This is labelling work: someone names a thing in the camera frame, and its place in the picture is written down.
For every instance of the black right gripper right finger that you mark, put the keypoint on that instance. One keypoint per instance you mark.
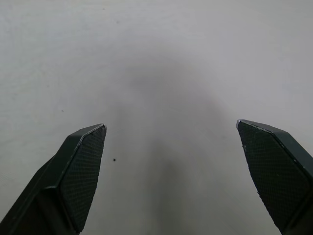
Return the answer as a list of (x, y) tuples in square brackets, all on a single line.
[(276, 171)]

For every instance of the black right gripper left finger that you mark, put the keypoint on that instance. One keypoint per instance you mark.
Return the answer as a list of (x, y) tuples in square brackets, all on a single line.
[(73, 186)]

